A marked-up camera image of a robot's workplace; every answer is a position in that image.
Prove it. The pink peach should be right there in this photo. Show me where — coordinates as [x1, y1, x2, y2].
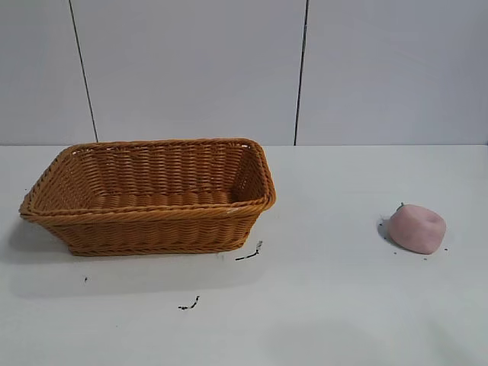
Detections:
[387, 202, 448, 255]

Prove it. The brown wicker basket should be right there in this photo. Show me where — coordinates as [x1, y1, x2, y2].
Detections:
[18, 137, 278, 257]

